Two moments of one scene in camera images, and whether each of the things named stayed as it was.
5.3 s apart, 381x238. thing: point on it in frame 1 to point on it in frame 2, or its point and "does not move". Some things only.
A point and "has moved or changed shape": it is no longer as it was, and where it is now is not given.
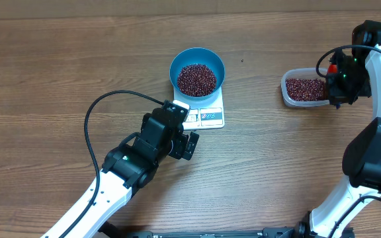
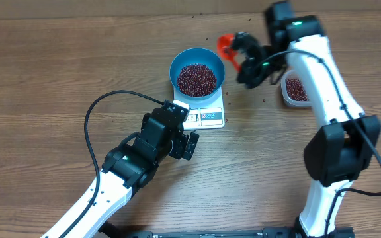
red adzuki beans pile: (306, 89) does not move
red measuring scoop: (333, 69) has moved or changed shape
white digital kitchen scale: (207, 114) does not move
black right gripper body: (354, 82) to (255, 75)
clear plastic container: (303, 87) does not move
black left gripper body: (176, 149) does not move
